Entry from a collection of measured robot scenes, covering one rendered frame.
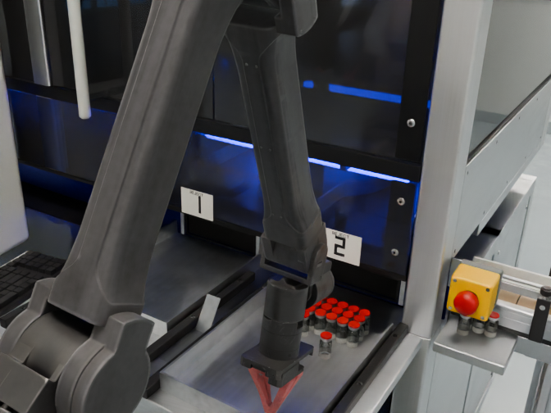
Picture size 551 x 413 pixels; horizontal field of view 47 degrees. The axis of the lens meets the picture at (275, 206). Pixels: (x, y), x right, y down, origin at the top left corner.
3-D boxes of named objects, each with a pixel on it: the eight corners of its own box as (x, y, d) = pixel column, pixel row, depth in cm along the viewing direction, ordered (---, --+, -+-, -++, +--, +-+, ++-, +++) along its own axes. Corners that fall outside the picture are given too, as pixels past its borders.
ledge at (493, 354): (454, 315, 128) (455, 306, 127) (520, 336, 122) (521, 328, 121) (431, 350, 117) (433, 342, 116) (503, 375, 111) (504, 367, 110)
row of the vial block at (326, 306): (282, 306, 125) (283, 287, 123) (365, 338, 116) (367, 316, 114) (276, 312, 123) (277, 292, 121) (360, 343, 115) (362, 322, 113)
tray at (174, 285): (176, 232, 153) (175, 220, 152) (266, 262, 141) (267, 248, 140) (67, 296, 127) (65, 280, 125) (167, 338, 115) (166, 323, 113)
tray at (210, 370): (272, 295, 129) (272, 280, 127) (391, 338, 116) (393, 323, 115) (160, 389, 102) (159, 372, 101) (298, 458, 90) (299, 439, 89)
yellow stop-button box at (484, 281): (457, 292, 117) (462, 257, 114) (496, 303, 114) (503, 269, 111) (444, 310, 111) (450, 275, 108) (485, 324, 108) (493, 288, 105)
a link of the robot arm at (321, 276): (261, 227, 85) (318, 247, 81) (301, 214, 95) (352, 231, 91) (248, 307, 88) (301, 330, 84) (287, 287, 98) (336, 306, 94)
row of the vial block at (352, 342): (276, 312, 123) (277, 292, 121) (360, 343, 115) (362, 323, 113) (270, 317, 121) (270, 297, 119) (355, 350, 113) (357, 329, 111)
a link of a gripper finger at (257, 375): (305, 408, 94) (314, 351, 91) (281, 429, 88) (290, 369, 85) (266, 392, 97) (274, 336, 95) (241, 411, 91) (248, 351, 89)
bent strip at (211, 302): (208, 319, 121) (207, 292, 118) (220, 324, 119) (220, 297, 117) (160, 359, 109) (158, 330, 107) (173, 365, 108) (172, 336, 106)
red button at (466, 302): (457, 302, 111) (460, 283, 109) (480, 310, 109) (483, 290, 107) (450, 313, 108) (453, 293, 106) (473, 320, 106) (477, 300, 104)
